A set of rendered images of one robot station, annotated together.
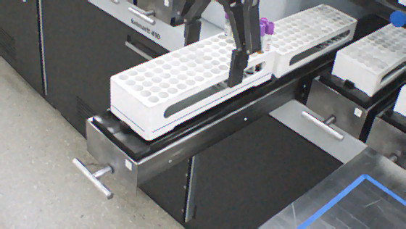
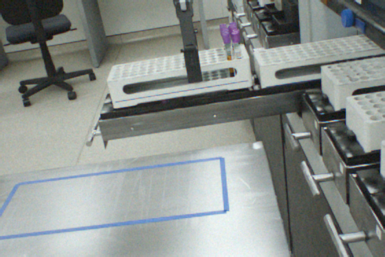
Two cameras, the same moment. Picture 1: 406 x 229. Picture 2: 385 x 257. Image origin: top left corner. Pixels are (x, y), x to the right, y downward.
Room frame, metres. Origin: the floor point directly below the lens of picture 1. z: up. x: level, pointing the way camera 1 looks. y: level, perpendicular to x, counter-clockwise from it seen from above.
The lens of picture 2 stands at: (0.14, -0.75, 1.20)
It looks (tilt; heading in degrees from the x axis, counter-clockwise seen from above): 27 degrees down; 52
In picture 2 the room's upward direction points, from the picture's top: 10 degrees counter-clockwise
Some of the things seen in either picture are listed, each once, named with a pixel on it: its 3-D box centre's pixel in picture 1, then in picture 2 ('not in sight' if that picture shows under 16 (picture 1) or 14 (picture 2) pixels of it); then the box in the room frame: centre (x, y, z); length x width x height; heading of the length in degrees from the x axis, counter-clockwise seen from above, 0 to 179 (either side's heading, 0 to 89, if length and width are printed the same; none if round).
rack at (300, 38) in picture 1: (303, 38); (326, 61); (0.96, -0.19, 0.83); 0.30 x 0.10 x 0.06; 139
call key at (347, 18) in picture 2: (397, 19); (347, 18); (0.82, -0.33, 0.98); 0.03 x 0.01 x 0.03; 49
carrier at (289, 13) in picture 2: not in sight; (291, 11); (1.24, 0.11, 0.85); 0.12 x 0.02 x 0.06; 49
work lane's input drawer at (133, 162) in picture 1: (245, 86); (245, 96); (0.83, -0.07, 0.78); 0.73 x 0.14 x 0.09; 139
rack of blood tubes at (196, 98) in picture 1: (198, 77); (179, 75); (0.73, 0.02, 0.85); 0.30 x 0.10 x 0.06; 139
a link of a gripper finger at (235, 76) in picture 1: (237, 67); (192, 65); (0.72, -0.04, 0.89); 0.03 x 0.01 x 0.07; 139
